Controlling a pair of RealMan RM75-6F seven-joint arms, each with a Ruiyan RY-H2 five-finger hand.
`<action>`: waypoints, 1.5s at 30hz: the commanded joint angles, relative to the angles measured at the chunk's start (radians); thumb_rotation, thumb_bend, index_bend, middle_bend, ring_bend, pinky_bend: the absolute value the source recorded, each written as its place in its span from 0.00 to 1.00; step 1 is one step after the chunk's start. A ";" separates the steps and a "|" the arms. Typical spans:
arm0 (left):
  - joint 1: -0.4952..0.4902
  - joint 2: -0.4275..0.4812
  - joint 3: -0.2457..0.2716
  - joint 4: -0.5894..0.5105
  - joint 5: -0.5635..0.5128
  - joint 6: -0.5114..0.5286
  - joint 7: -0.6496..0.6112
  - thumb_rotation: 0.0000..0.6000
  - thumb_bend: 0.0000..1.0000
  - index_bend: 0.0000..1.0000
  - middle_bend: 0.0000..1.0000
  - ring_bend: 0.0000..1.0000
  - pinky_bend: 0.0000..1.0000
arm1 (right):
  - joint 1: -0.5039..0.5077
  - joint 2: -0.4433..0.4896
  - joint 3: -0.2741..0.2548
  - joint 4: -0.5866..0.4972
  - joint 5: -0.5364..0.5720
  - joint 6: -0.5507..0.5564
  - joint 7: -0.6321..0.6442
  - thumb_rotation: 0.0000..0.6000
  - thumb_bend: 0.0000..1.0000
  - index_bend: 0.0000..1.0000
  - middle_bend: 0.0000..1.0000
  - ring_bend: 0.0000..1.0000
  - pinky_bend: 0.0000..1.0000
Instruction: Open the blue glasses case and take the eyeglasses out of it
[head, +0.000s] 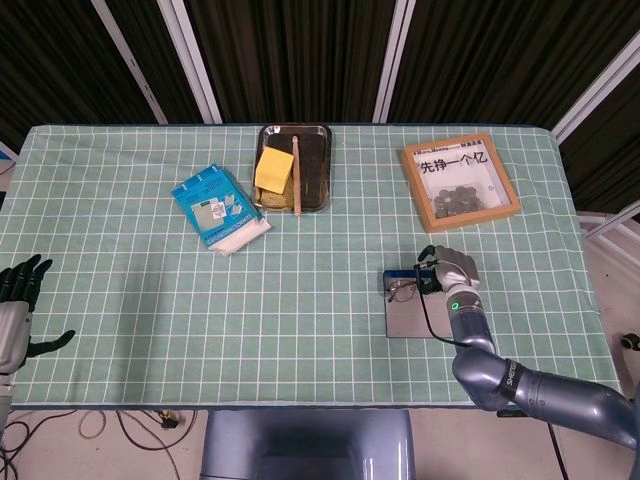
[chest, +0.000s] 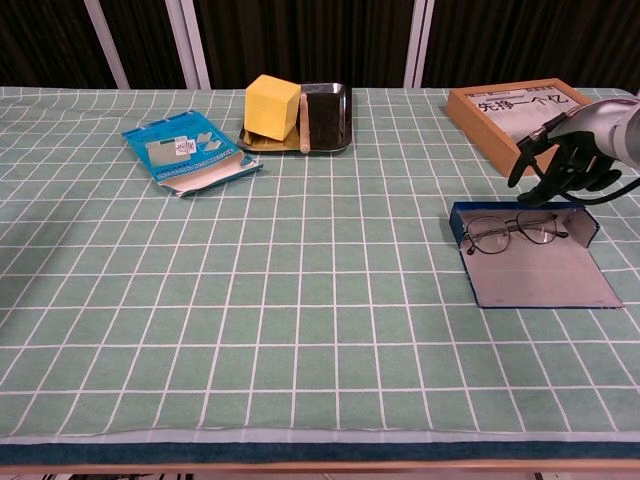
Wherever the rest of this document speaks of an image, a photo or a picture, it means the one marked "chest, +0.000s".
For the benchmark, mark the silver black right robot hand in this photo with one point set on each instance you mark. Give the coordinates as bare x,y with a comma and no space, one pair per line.
585,125

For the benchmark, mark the thin black metal eyeglasses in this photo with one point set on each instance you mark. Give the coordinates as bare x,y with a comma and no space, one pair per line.
469,239

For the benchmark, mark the dark blue glasses case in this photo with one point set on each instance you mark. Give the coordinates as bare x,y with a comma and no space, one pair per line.
535,280

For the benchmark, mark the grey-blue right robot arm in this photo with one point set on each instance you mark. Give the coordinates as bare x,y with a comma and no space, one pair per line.
629,135

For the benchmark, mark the dark metal tray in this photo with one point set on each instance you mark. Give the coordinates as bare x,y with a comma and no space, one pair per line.
327,120

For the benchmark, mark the wooden stick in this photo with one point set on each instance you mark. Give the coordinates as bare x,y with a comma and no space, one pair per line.
304,125

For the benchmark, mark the yellow sponge block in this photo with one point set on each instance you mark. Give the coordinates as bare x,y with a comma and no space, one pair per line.
270,107

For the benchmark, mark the green checked tablecloth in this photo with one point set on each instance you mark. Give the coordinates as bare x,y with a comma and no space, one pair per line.
250,325

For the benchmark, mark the blue paper packet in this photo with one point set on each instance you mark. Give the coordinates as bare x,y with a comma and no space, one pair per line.
185,155

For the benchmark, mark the wooden frame coin box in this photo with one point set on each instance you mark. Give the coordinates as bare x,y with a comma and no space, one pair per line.
480,125

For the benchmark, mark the white partition post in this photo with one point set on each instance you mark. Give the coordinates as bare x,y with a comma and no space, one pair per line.
189,45
419,45
107,45

